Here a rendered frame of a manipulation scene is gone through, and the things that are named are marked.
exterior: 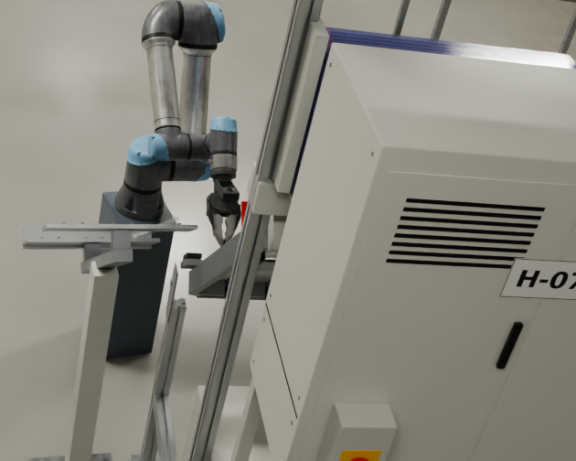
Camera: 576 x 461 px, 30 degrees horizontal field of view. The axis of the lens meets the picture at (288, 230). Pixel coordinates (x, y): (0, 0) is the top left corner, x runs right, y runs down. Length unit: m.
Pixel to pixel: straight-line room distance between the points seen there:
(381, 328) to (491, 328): 0.19
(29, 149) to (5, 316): 1.06
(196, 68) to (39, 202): 1.28
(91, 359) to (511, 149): 1.49
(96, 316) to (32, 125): 2.14
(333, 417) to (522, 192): 0.50
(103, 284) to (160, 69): 0.73
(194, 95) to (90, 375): 0.90
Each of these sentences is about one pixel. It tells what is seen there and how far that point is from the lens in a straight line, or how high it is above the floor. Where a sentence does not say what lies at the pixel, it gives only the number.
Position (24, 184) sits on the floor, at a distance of 4.35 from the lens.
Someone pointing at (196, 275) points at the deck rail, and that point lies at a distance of 2.72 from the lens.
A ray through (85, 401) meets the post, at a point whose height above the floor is 0.39.
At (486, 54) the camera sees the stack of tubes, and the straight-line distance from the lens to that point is 2.05.
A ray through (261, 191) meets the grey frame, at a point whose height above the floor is 1.36.
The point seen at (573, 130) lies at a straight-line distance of 1.73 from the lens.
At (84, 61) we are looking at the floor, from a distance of 5.30.
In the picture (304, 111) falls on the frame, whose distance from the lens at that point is 1.87.
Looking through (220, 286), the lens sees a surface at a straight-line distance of 2.82.
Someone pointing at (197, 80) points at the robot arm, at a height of 0.97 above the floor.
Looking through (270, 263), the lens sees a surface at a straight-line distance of 2.33.
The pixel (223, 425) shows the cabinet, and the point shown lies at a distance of 2.57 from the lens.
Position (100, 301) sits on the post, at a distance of 2.66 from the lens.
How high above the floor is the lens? 2.43
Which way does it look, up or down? 34 degrees down
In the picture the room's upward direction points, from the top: 15 degrees clockwise
